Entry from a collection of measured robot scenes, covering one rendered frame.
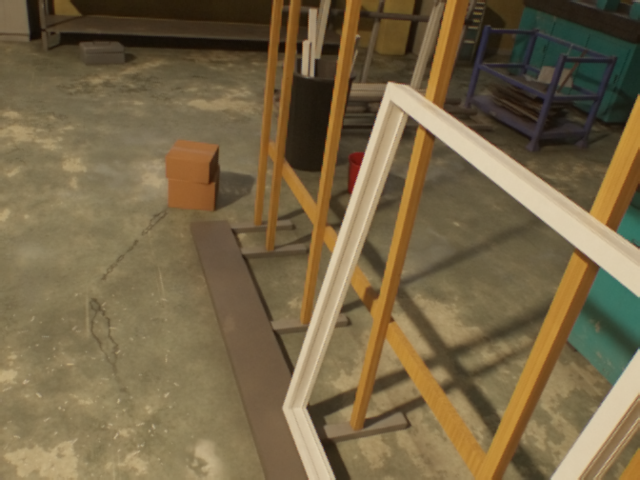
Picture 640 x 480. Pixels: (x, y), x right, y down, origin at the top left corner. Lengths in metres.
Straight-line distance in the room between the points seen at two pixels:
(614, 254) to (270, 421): 1.70
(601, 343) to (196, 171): 2.56
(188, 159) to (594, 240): 3.03
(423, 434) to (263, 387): 0.73
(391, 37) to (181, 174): 5.68
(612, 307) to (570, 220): 1.96
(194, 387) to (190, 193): 1.64
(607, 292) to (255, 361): 1.74
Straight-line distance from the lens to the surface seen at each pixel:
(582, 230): 1.23
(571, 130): 6.64
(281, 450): 2.44
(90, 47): 7.11
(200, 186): 3.94
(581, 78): 8.12
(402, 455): 2.60
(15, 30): 8.04
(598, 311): 3.25
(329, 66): 4.93
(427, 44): 6.57
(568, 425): 3.05
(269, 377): 2.70
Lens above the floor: 1.95
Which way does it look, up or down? 31 degrees down
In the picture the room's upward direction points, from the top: 8 degrees clockwise
